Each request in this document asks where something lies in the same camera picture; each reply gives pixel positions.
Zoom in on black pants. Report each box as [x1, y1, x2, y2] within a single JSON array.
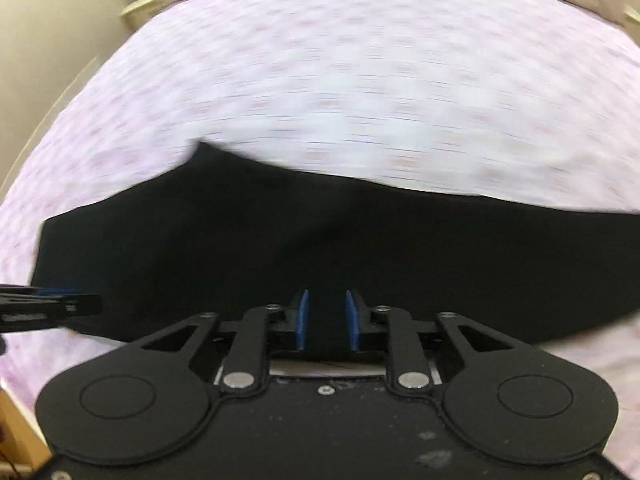
[[32, 143, 639, 354]]

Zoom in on cream nightstand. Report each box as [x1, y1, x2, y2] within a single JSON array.
[[120, 0, 165, 32]]

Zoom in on purple checked bed sheet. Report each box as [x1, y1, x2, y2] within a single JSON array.
[[0, 0, 640, 480]]

